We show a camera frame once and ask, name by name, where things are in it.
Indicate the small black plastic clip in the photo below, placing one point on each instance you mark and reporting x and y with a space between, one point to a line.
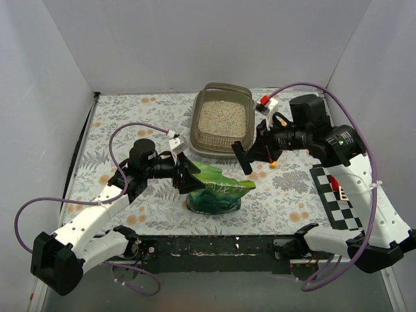
242 157

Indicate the brown plastic litter box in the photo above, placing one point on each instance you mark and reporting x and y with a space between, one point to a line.
222 114

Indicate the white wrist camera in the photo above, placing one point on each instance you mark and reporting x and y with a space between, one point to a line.
267 107
177 145

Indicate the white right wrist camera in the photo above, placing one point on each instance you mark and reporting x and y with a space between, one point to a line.
267 107

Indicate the floral patterned table mat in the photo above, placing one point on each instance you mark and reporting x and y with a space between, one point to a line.
284 200

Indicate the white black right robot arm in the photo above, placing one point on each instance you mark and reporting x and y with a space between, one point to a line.
386 237

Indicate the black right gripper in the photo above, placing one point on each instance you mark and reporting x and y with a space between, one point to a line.
261 147

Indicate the black white checkerboard plate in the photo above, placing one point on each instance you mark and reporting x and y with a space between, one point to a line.
339 211

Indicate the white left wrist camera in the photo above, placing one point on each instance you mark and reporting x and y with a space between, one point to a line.
177 145

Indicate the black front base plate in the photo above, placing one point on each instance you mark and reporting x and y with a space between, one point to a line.
222 253

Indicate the green litter bag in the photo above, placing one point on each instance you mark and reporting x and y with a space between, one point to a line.
221 195

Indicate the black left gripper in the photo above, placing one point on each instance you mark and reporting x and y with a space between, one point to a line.
179 176

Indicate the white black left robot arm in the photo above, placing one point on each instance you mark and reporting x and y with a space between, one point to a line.
62 258

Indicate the red white small bracket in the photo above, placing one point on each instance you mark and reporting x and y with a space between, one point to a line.
338 189

